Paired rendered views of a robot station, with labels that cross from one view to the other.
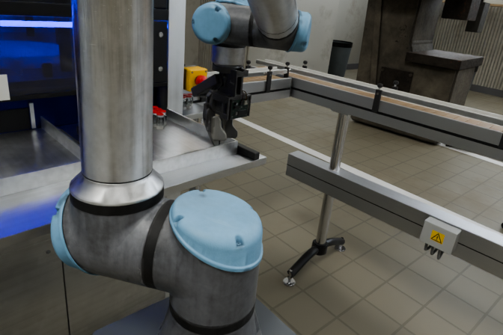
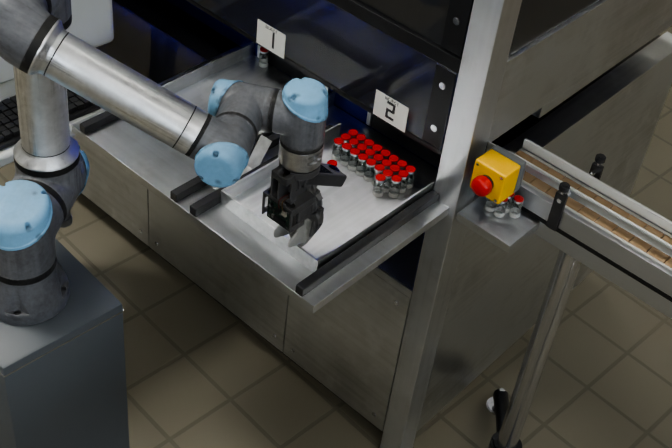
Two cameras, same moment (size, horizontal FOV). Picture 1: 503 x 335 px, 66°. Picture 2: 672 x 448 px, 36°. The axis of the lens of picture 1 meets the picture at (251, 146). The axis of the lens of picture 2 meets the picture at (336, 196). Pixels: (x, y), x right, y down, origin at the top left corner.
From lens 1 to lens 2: 1.83 m
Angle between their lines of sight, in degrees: 72
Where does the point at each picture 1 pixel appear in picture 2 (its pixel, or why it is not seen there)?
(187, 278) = not seen: outside the picture
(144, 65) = (25, 91)
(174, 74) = (453, 148)
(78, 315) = (295, 314)
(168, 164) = (238, 210)
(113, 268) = not seen: hidden behind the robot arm
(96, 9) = not seen: hidden behind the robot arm
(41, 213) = (136, 154)
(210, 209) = (16, 198)
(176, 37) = (464, 102)
